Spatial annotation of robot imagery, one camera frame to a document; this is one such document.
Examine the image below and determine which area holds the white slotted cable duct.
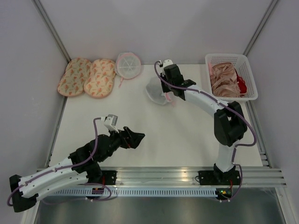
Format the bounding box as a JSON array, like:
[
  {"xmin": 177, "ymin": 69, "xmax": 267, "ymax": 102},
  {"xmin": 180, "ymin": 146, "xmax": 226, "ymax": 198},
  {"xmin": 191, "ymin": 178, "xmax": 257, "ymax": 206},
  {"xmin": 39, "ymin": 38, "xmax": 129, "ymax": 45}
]
[{"xmin": 51, "ymin": 187, "xmax": 217, "ymax": 197}]

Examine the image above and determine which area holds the red bra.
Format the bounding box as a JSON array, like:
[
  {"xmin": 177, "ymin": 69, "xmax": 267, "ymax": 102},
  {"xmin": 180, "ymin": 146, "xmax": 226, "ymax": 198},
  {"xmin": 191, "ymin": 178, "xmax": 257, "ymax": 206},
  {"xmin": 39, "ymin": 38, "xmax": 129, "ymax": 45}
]
[{"xmin": 235, "ymin": 70, "xmax": 247, "ymax": 96}]

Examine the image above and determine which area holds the left aluminium frame post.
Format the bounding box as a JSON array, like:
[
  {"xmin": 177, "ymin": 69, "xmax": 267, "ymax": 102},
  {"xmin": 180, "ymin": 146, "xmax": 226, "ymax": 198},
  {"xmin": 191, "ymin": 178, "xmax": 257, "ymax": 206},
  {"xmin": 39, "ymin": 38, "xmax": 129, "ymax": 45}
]
[{"xmin": 32, "ymin": 0, "xmax": 71, "ymax": 63}]

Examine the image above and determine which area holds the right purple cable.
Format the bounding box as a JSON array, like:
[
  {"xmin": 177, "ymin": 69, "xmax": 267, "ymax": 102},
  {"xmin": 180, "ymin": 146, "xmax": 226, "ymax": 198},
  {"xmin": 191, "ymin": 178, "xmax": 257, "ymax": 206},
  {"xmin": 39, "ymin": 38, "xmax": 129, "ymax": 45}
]
[{"xmin": 153, "ymin": 60, "xmax": 258, "ymax": 203}]

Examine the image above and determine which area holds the right floral peach laundry bag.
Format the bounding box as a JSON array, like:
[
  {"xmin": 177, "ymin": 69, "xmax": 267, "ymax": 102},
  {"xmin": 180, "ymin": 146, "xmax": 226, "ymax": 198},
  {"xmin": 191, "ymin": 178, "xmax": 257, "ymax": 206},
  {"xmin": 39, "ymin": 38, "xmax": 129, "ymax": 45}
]
[{"xmin": 84, "ymin": 59, "xmax": 116, "ymax": 98}]

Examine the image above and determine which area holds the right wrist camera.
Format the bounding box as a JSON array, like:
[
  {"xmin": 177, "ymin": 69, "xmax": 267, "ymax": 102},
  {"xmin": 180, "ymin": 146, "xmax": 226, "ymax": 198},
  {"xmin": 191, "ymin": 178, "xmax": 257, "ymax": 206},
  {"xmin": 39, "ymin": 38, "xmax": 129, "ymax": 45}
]
[{"xmin": 159, "ymin": 59, "xmax": 173, "ymax": 68}]

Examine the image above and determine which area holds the floral peach laundry bag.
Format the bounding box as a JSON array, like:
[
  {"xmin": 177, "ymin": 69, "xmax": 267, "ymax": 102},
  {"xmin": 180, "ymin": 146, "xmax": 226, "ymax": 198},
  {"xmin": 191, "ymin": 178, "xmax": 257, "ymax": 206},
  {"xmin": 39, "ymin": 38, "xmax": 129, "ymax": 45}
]
[
  {"xmin": 84, "ymin": 59, "xmax": 116, "ymax": 98},
  {"xmin": 57, "ymin": 57, "xmax": 92, "ymax": 97}
]

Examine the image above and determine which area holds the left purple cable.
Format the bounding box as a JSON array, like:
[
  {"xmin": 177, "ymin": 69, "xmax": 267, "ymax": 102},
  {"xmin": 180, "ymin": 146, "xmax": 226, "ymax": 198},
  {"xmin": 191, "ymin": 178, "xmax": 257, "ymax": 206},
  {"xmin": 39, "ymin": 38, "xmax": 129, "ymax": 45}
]
[{"xmin": 7, "ymin": 117, "xmax": 113, "ymax": 206}]

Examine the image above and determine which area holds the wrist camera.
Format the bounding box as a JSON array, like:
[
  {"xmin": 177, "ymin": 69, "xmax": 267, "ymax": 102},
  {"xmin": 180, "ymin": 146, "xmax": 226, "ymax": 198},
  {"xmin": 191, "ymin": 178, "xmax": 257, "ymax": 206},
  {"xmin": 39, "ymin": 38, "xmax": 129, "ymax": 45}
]
[
  {"xmin": 159, "ymin": 59, "xmax": 173, "ymax": 68},
  {"xmin": 104, "ymin": 114, "xmax": 119, "ymax": 133}
]

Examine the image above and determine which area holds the white plastic basket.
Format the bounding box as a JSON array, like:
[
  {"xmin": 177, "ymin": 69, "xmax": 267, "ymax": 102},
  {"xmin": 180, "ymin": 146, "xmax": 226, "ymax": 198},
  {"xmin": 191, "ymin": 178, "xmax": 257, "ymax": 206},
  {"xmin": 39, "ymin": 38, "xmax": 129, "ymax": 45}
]
[{"xmin": 205, "ymin": 53, "xmax": 258, "ymax": 102}]

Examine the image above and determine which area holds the purple cable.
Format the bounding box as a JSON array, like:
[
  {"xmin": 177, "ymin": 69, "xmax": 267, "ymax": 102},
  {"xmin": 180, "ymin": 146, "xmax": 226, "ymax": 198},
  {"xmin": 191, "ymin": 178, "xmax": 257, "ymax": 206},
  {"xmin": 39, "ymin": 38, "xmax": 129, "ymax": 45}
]
[
  {"xmin": 153, "ymin": 60, "xmax": 258, "ymax": 203},
  {"xmin": 7, "ymin": 117, "xmax": 113, "ymax": 206}
]

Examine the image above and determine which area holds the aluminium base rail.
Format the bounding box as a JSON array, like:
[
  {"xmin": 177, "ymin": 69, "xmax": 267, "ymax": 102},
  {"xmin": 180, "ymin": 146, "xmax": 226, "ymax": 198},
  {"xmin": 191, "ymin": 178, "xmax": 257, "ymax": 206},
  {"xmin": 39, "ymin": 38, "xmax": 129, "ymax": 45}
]
[{"xmin": 36, "ymin": 166, "xmax": 287, "ymax": 188}]

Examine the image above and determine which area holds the left floral peach laundry bag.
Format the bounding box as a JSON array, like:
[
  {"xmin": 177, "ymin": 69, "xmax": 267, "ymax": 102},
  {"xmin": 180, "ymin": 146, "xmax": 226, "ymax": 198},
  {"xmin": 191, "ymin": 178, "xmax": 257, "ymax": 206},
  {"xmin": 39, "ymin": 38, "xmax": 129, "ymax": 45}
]
[{"xmin": 57, "ymin": 57, "xmax": 92, "ymax": 97}]

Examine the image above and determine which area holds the pink bras pile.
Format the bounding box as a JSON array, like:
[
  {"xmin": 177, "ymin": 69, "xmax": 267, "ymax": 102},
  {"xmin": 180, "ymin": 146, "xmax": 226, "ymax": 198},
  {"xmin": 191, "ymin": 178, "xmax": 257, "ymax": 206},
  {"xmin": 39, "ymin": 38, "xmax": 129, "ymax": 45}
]
[{"xmin": 208, "ymin": 62, "xmax": 241, "ymax": 98}]

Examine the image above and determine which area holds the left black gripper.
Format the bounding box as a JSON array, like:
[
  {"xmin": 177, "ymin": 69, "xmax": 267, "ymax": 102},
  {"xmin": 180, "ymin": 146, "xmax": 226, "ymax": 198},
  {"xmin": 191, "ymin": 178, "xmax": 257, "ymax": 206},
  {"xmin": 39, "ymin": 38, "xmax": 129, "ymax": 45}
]
[{"xmin": 99, "ymin": 125, "xmax": 145, "ymax": 162}]

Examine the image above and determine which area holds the aluminium frame post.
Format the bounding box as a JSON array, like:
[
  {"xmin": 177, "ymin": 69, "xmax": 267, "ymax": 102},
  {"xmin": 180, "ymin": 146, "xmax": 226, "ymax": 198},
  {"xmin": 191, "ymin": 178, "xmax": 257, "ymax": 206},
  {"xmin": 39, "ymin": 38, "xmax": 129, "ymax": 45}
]
[
  {"xmin": 32, "ymin": 0, "xmax": 71, "ymax": 63},
  {"xmin": 243, "ymin": 0, "xmax": 280, "ymax": 56}
]

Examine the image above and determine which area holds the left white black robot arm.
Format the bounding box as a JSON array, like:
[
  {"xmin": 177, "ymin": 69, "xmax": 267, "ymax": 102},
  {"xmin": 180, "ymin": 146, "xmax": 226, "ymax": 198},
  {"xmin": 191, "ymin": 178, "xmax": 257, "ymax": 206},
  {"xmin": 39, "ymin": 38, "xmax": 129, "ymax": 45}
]
[{"xmin": 7, "ymin": 126, "xmax": 145, "ymax": 212}]

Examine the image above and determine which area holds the white pink mesh laundry bag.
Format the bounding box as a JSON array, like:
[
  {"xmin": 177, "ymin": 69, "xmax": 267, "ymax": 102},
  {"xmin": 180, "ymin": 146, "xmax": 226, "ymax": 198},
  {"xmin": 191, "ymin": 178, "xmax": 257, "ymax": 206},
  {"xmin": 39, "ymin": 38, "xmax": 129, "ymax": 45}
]
[{"xmin": 146, "ymin": 77, "xmax": 175, "ymax": 105}]

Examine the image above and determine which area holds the right aluminium frame post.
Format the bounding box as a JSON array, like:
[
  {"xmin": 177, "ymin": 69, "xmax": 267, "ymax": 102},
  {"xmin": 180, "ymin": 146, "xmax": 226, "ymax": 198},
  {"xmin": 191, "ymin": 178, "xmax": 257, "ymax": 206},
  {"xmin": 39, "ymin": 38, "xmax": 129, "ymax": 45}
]
[{"xmin": 243, "ymin": 0, "xmax": 280, "ymax": 56}]

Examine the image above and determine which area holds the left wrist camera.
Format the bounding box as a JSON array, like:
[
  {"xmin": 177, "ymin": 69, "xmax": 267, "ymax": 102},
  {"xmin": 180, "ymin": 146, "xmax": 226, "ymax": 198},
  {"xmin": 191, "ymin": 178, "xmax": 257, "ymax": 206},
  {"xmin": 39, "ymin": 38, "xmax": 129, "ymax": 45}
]
[{"xmin": 104, "ymin": 114, "xmax": 119, "ymax": 133}]

